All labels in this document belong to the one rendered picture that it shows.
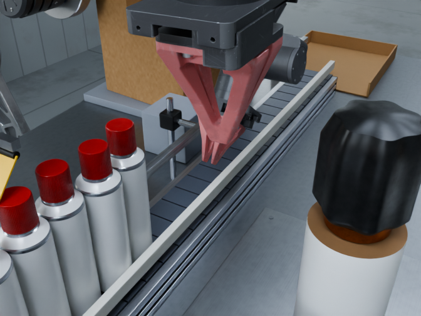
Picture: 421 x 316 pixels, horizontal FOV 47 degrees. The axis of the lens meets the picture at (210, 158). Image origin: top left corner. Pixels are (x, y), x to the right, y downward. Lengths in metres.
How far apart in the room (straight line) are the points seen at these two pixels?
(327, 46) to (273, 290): 1.04
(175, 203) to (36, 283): 0.32
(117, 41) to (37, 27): 2.53
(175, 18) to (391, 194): 0.22
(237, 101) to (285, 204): 0.57
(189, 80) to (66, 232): 0.27
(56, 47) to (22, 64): 0.31
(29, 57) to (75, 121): 2.52
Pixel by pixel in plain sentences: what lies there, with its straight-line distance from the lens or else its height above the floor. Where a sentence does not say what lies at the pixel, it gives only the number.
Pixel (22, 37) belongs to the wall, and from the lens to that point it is 3.58.
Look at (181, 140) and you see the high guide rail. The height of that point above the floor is 0.96.
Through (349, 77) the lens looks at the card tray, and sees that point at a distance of 1.35.
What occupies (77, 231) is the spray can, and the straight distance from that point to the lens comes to 0.53.
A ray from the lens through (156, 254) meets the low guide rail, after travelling 0.65.
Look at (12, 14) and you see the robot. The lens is 1.06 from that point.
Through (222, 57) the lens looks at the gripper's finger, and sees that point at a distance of 0.25.
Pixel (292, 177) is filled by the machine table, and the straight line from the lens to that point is 0.92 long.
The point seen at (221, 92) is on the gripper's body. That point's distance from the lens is 0.76.
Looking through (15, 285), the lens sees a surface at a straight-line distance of 0.49.
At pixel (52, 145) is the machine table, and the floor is 0.83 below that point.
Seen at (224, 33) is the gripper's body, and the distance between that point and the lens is 0.24.
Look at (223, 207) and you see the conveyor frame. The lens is 0.76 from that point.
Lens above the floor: 1.36
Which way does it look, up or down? 33 degrees down
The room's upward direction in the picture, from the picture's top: straight up
